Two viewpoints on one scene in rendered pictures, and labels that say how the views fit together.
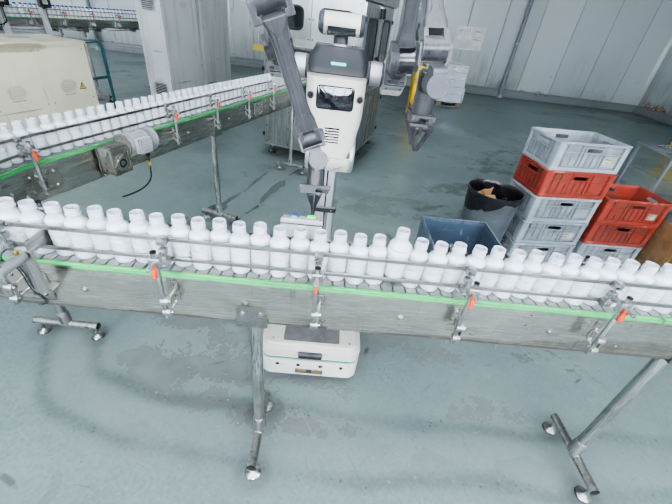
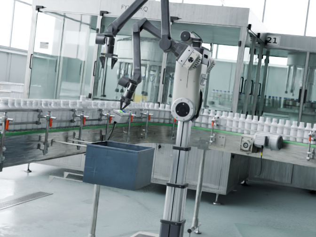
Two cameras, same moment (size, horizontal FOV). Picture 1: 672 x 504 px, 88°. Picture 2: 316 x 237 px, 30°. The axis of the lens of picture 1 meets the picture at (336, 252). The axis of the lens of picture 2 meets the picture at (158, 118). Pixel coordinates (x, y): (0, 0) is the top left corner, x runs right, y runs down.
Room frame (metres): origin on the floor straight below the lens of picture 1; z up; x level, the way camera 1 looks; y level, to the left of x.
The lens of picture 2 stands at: (2.65, -3.70, 1.31)
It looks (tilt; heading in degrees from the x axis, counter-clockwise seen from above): 3 degrees down; 109
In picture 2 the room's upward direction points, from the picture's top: 7 degrees clockwise
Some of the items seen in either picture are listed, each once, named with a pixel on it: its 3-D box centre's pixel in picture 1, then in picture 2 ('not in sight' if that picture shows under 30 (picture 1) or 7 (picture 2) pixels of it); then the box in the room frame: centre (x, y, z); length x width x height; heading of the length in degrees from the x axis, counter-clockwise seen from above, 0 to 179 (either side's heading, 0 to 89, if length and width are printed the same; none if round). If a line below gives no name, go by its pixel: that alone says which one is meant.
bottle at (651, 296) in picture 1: (655, 287); (16, 114); (0.93, -1.02, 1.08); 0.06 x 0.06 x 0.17
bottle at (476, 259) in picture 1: (472, 270); (65, 113); (0.89, -0.43, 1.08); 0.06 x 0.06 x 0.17
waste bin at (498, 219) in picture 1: (483, 222); not in sight; (2.79, -1.26, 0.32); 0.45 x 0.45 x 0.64
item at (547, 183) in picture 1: (561, 176); not in sight; (2.92, -1.81, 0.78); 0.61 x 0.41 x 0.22; 100
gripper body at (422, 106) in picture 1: (422, 105); (109, 51); (1.04, -0.19, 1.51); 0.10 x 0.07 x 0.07; 2
